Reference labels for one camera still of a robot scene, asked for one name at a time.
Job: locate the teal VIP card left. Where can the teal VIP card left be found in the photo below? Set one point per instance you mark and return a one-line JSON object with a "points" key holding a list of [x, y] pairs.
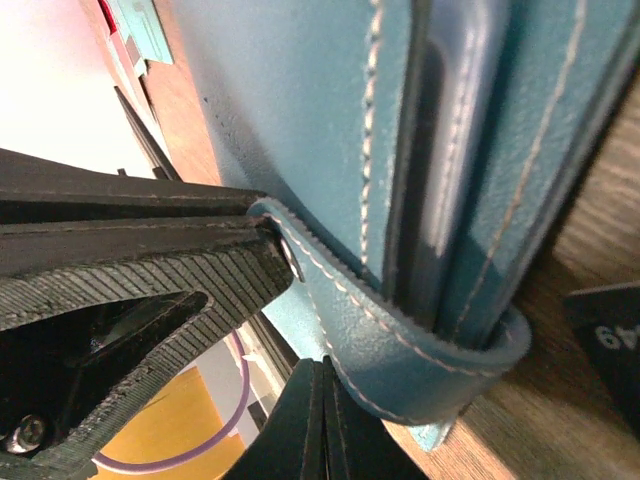
{"points": [[139, 20]]}

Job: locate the blue leather card holder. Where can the blue leather card holder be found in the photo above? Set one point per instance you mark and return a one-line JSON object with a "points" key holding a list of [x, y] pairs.
{"points": [[413, 156]]}

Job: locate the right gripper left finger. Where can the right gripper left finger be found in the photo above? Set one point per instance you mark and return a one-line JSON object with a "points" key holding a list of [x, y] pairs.
{"points": [[290, 445]]}

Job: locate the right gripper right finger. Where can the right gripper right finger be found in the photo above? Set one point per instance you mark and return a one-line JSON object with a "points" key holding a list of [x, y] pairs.
{"points": [[357, 444]]}

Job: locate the black VIP card centre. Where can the black VIP card centre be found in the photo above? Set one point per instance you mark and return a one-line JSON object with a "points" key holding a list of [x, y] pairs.
{"points": [[605, 321]]}

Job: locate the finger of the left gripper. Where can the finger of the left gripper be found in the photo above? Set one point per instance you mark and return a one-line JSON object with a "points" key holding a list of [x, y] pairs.
{"points": [[35, 190], [98, 316]]}

